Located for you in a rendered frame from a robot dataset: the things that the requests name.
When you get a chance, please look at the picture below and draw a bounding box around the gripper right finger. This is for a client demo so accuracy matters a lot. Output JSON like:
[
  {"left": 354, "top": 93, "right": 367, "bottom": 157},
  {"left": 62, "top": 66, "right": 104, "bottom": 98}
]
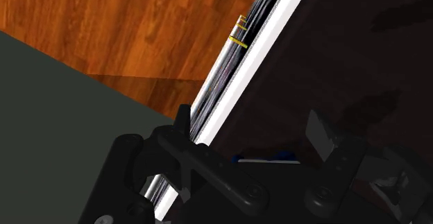
[{"left": 303, "top": 109, "right": 433, "bottom": 224}]

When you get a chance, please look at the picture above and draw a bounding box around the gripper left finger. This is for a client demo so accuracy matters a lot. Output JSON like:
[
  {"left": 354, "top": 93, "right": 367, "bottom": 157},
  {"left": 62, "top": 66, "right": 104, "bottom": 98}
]
[{"left": 78, "top": 104, "right": 270, "bottom": 224}]

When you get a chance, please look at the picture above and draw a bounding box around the dark counter with white edge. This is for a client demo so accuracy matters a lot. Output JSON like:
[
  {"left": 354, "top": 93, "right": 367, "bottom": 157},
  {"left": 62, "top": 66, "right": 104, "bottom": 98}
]
[{"left": 141, "top": 0, "right": 433, "bottom": 224}]

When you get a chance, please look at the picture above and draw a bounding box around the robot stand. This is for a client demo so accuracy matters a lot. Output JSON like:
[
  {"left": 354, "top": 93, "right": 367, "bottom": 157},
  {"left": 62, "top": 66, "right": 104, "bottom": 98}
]
[{"left": 0, "top": 30, "right": 177, "bottom": 224}]

